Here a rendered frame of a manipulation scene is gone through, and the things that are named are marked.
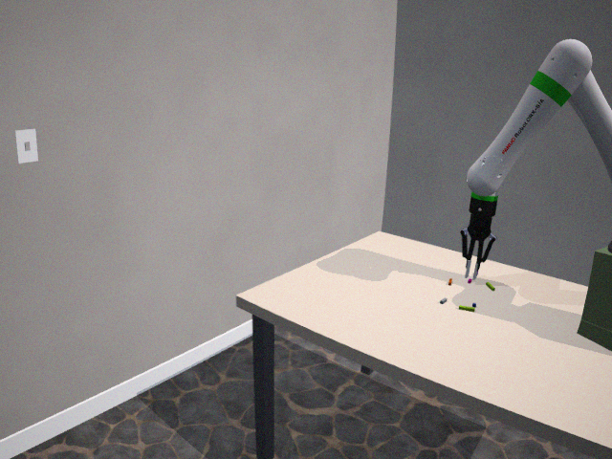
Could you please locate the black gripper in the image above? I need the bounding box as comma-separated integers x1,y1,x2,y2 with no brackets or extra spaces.
460,214,496,280

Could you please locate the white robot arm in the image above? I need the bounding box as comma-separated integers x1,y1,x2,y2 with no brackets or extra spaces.
467,39,612,218

